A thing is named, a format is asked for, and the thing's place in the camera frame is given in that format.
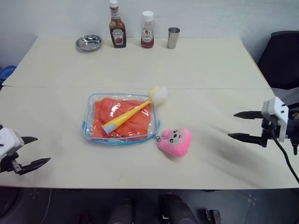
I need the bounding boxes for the steel cup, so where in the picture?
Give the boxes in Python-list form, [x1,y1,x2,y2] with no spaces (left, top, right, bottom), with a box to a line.
[167,27,181,49]

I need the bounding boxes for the blue plastic container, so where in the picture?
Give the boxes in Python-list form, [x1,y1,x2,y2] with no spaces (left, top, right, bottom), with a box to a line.
[0,65,17,83]

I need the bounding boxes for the short red ketchup bottle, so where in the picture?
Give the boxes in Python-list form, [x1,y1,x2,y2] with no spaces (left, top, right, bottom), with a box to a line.
[140,11,155,49]

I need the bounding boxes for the pink plush keychain toy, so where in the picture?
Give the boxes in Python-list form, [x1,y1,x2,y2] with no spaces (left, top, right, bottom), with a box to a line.
[156,127,192,161]

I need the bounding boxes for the yellow sponge bottle brush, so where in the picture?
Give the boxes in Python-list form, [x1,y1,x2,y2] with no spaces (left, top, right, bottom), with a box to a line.
[101,85,169,135]

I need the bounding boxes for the tall brown sauce bottle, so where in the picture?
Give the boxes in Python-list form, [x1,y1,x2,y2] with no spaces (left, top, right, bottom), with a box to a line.
[108,0,127,49]

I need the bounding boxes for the round steel bowl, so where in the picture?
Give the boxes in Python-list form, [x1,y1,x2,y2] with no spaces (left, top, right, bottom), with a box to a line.
[75,34,103,53]

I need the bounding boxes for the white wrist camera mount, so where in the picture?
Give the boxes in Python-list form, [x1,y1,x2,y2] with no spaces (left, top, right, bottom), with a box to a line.
[0,127,25,162]
[261,96,290,143]

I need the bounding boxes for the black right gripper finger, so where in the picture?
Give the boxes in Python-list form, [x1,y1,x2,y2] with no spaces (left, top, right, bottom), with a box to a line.
[233,111,264,120]
[227,133,263,146]

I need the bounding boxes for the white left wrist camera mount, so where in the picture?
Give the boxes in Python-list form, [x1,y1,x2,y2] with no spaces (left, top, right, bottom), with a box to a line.
[0,127,25,162]

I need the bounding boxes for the black office chair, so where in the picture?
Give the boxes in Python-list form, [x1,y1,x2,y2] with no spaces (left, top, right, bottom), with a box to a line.
[256,30,299,110]

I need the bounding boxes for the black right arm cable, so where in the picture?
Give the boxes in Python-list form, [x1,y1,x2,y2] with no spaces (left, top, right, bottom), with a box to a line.
[270,121,299,184]

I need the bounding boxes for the clear pouch with orange cloth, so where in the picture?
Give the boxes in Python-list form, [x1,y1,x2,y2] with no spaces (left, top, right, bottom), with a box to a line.
[81,92,162,146]

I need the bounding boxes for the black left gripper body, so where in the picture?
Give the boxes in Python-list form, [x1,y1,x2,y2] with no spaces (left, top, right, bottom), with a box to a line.
[0,152,25,176]

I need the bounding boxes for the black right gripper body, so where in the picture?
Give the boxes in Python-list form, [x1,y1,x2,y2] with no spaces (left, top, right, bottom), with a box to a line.
[261,116,282,148]

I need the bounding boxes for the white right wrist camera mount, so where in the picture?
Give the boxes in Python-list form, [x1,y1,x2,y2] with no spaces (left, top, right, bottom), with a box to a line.
[261,96,290,143]

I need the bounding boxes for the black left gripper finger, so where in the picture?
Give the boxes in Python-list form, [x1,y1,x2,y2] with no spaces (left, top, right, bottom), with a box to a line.
[21,136,39,147]
[17,157,52,176]

